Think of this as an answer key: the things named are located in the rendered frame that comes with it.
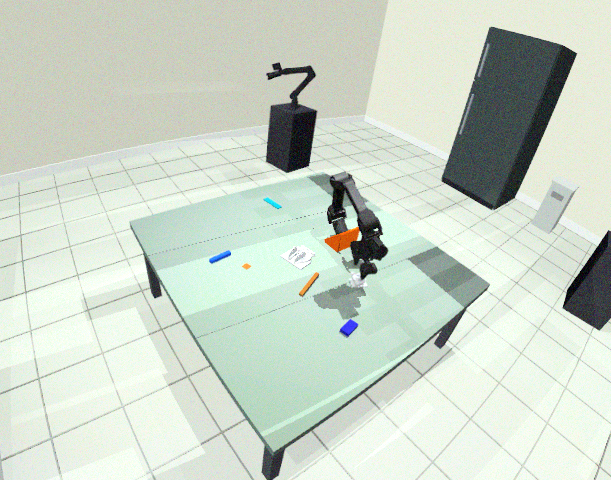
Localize brown flat bar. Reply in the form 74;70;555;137
299;272;319;297

